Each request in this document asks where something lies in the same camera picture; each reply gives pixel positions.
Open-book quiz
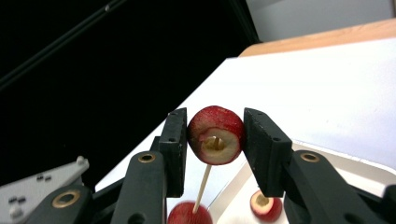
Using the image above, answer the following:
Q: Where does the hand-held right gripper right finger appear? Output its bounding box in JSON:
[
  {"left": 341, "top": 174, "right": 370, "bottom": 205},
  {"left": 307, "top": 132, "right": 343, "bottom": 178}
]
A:
[{"left": 243, "top": 107, "right": 294, "bottom": 199}]

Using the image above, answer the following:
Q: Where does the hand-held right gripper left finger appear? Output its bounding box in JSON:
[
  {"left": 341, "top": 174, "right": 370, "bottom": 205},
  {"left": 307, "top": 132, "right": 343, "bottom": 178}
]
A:
[{"left": 150, "top": 106, "right": 189, "bottom": 199}]

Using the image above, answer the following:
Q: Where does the thin wooden skewer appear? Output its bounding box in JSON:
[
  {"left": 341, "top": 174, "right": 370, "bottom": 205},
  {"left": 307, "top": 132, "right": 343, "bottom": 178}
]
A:
[{"left": 192, "top": 135, "right": 227, "bottom": 216}]

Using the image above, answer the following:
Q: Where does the red cored hawthorn fruit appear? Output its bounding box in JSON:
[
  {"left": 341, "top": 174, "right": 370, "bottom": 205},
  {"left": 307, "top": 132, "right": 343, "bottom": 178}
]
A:
[
  {"left": 249, "top": 189, "right": 284, "bottom": 224},
  {"left": 186, "top": 105, "right": 248, "bottom": 166},
  {"left": 166, "top": 201, "right": 214, "bottom": 224}
]

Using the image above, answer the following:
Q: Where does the white square tray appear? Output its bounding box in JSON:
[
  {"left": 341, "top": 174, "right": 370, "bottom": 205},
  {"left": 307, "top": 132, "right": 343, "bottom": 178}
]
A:
[{"left": 207, "top": 139, "right": 396, "bottom": 224}]

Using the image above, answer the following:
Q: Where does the wooden table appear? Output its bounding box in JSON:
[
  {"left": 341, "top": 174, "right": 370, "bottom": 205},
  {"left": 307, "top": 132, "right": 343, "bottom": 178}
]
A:
[{"left": 238, "top": 18, "right": 396, "bottom": 58}]

